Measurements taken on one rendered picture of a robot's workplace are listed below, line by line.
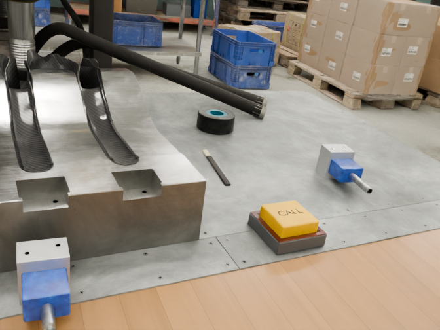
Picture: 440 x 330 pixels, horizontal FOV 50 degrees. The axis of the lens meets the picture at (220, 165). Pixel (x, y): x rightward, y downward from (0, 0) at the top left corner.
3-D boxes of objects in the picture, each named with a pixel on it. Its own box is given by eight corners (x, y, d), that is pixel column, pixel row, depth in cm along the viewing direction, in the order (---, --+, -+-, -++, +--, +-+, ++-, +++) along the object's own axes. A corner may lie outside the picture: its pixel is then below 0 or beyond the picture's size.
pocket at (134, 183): (162, 211, 58) (164, 184, 56) (119, 217, 55) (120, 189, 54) (150, 194, 61) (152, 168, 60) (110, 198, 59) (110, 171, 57)
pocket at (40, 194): (71, 223, 53) (71, 194, 51) (21, 230, 51) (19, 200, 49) (65, 203, 57) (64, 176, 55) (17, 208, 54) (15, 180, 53)
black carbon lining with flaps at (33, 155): (145, 177, 62) (149, 109, 58) (12, 190, 55) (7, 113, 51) (89, 95, 89) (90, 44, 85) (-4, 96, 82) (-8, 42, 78)
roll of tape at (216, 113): (195, 120, 105) (197, 105, 103) (230, 123, 106) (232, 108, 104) (198, 133, 97) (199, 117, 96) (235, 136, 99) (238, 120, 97)
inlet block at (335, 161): (378, 204, 79) (387, 176, 76) (352, 205, 77) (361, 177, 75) (338, 169, 90) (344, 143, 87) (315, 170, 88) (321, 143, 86)
